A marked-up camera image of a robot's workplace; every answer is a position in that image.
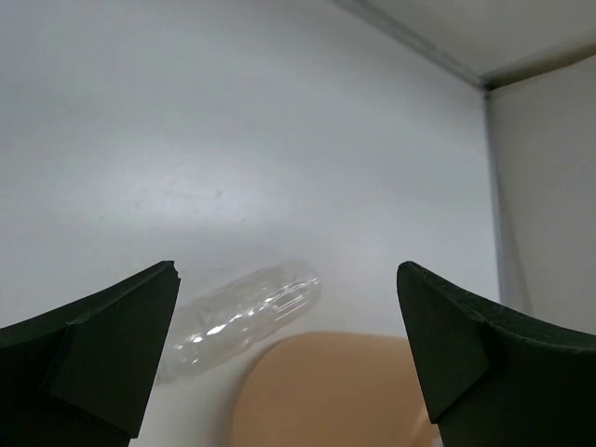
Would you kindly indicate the clear crushed unlabelled bottle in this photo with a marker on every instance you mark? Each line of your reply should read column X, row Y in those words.
column 225, row 323

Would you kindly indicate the orange plastic bin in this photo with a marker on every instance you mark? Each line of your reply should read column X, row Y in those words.
column 333, row 389

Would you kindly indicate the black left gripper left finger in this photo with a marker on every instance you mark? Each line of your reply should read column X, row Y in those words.
column 82, row 374

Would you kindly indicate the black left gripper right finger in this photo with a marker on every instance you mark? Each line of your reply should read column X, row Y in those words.
column 492, row 376

